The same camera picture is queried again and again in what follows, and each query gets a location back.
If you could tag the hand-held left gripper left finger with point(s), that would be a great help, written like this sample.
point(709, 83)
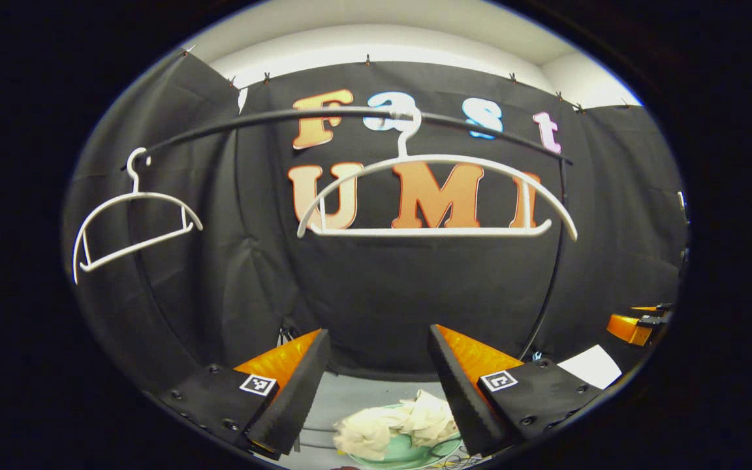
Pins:
point(294, 391)

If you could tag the white paper sheet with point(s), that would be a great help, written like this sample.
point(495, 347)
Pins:
point(591, 365)

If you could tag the large white plastic hanger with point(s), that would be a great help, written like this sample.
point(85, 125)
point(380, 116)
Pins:
point(415, 160)

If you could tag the green laundry hamper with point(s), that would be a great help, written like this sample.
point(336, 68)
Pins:
point(408, 452)

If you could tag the small white plastic hanger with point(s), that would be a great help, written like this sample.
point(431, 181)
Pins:
point(154, 196)

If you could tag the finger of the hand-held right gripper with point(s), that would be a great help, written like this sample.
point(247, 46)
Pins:
point(627, 329)
point(643, 307)

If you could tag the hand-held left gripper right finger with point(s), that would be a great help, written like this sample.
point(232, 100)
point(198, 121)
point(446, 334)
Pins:
point(461, 398)

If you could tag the row of black cloth clips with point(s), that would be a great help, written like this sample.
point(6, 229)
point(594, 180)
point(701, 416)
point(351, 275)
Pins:
point(266, 79)

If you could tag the black clothes rail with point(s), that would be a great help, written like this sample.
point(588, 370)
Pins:
point(252, 125)

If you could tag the cream shirt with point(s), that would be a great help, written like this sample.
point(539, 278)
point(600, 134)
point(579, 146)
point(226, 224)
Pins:
point(376, 427)

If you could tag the black backdrop cloth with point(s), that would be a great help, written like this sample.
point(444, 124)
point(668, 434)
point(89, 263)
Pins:
point(382, 294)

